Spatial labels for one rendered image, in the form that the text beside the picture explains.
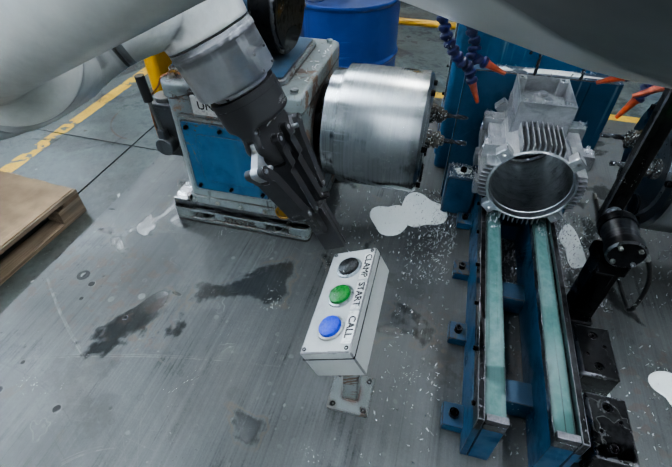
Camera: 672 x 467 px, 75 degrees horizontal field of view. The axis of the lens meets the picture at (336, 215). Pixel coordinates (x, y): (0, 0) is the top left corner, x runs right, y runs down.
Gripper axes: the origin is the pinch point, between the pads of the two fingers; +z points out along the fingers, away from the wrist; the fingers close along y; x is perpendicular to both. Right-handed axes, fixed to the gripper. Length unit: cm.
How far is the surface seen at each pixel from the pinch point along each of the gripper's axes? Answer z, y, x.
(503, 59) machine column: 12, 64, -21
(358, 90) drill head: -2.5, 35.8, 2.5
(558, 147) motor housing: 18.5, 33.9, -28.2
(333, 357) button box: 8.9, -13.6, -0.8
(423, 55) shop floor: 99, 340, 57
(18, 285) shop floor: 34, 44, 189
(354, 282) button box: 8.0, -2.9, -1.4
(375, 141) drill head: 5.8, 30.0, 1.3
